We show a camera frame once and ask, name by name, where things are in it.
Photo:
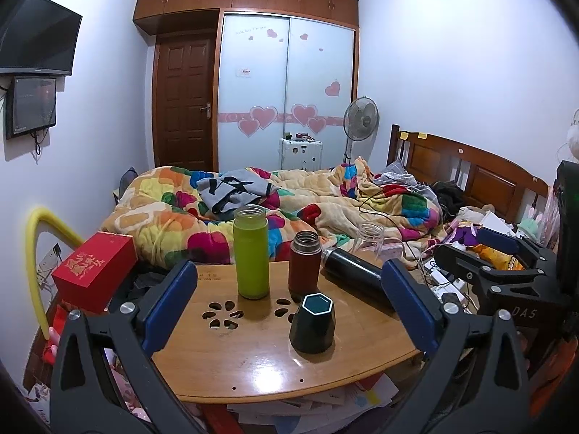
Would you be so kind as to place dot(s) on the grey and black garment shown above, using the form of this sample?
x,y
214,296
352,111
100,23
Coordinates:
x,y
235,190

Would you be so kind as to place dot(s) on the orange cloth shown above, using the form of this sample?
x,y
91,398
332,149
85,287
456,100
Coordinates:
x,y
554,379

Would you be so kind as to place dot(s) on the white suitcase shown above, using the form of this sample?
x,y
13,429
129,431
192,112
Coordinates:
x,y
301,156

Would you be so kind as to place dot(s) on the clear glass jar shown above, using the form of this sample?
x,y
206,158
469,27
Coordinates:
x,y
368,239

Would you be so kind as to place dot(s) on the wardrobe with heart stickers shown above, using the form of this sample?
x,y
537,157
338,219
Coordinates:
x,y
271,77

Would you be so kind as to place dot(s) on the wooden bed headboard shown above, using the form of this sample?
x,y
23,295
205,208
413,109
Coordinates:
x,y
488,176

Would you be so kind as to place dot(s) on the red-brown thermos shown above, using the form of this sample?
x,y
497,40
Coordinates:
x,y
304,271

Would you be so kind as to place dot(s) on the brown wooden door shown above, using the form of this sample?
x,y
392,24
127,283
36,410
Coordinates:
x,y
183,104

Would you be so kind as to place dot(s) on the black wall television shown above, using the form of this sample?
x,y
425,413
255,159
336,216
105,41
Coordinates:
x,y
40,36

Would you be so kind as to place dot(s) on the colourful patchwork blanket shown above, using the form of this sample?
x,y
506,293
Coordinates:
x,y
158,217

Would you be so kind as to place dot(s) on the green bottle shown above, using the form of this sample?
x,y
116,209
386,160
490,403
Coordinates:
x,y
251,257

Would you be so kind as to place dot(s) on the white power strip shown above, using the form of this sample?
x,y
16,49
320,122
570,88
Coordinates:
x,y
445,278

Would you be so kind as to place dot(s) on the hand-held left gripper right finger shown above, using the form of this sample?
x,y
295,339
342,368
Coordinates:
x,y
407,309

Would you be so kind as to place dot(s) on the standing fan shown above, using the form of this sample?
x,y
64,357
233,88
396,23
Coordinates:
x,y
360,117

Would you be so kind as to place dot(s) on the black cloth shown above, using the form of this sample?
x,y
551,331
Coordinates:
x,y
448,196

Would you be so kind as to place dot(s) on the purple cloth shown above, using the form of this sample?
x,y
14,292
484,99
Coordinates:
x,y
466,234

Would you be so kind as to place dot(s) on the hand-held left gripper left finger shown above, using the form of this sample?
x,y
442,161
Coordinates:
x,y
172,309

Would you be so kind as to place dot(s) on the yellow foam tube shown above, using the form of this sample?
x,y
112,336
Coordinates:
x,y
31,257

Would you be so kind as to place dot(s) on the orange snack bag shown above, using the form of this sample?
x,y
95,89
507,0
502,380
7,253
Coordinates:
x,y
497,257

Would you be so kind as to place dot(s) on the green bunny plush toy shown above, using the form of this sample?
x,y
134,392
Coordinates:
x,y
533,226

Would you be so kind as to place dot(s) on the black thermos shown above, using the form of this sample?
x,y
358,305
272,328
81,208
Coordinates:
x,y
353,273

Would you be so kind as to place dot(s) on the dark green faceted cup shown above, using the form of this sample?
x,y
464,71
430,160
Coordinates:
x,y
310,332

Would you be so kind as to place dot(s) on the red gift box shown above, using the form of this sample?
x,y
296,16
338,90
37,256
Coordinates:
x,y
90,266

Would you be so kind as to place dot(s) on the pile of papers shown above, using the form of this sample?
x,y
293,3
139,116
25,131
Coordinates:
x,y
316,409

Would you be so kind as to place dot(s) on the small wall monitor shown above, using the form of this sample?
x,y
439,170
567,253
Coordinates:
x,y
32,101

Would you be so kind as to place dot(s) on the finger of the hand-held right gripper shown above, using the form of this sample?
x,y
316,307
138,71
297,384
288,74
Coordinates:
x,y
497,238
457,260

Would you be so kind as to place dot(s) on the grey striped cloth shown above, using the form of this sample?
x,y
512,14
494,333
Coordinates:
x,y
398,176

